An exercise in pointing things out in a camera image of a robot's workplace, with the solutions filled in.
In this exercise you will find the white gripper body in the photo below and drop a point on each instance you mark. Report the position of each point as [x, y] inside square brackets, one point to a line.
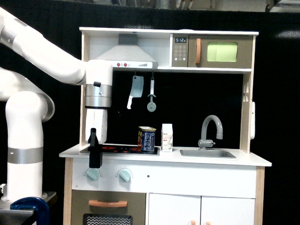
[96, 118]

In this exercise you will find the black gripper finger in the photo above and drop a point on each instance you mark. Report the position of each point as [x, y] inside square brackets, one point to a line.
[95, 150]

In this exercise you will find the blue canned spam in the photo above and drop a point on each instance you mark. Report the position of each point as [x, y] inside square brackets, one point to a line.
[146, 138]

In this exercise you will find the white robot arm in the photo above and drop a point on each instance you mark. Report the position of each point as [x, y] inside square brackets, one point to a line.
[28, 107]

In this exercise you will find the grey toy sink basin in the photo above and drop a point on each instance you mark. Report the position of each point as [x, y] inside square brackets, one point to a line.
[207, 153]

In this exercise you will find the black toy stovetop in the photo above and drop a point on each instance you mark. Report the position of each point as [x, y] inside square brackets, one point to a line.
[127, 149]

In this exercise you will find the left mint stove knob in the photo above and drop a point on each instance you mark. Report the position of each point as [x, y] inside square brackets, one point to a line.
[92, 174]

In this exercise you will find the mint stove knob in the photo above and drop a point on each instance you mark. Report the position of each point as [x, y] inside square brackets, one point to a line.
[124, 175]
[92, 174]

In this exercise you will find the right mint stove knob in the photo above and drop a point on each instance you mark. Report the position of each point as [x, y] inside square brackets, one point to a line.
[124, 175]

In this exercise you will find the toy cleaver knife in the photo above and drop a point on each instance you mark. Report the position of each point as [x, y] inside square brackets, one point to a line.
[136, 90]

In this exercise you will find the grey toy pizza cutter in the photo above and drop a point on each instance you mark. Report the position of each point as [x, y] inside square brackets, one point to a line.
[151, 106]

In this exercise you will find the white range hood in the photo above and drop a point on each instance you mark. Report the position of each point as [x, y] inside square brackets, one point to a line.
[127, 54]

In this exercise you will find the toy oven door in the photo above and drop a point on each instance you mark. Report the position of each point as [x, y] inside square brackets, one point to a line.
[85, 214]

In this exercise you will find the small white milk carton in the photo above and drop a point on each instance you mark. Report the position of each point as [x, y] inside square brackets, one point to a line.
[167, 137]

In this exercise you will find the blue clamp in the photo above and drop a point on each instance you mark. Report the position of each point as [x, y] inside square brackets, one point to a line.
[36, 204]

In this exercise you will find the left white cabinet door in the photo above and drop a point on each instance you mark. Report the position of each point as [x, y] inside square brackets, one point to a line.
[173, 209]

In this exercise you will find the white cabinet door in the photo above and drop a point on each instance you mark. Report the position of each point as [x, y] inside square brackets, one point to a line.
[173, 209]
[227, 211]

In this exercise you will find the toy microwave oven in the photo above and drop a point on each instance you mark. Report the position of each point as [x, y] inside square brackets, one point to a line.
[217, 51]

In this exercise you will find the right white cabinet door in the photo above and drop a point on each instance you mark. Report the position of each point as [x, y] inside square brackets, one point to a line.
[227, 211]

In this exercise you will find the white side hanging object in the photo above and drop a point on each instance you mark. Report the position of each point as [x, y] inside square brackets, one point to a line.
[252, 127]

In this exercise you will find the orange oven handle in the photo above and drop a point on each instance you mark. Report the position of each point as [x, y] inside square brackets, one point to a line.
[118, 204]

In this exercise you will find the wooden toy kitchen frame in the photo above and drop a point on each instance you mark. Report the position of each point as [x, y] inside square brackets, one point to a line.
[209, 109]

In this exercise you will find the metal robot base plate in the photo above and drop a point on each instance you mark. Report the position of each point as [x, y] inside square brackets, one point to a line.
[23, 217]

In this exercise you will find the orange microwave handle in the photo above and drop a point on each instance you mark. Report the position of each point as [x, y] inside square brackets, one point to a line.
[198, 47]

